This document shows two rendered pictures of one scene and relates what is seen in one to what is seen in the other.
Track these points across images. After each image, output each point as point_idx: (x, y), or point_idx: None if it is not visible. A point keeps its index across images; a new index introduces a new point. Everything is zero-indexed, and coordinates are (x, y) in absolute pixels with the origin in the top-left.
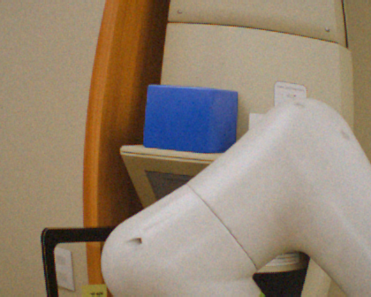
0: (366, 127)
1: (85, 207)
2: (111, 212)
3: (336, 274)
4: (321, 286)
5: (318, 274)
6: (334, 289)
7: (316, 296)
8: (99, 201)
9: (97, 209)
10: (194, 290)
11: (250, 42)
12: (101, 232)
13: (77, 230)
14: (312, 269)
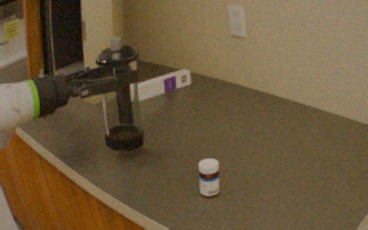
0: None
1: None
2: None
3: None
4: (93, 5)
5: None
6: (170, 3)
7: (89, 11)
8: None
9: None
10: None
11: None
12: None
13: (2, 1)
14: None
